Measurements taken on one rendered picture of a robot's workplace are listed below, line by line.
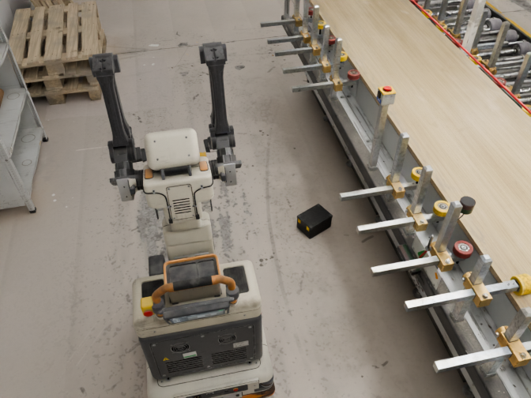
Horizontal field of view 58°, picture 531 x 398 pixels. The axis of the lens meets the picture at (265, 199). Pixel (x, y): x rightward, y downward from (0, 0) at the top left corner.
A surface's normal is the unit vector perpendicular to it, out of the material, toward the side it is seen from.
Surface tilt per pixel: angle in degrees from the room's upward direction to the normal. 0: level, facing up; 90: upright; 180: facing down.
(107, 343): 0
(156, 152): 48
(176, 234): 82
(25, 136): 0
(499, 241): 0
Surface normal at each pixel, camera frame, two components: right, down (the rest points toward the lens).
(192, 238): 0.20, 0.58
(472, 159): -0.01, -0.71
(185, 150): 0.14, 0.03
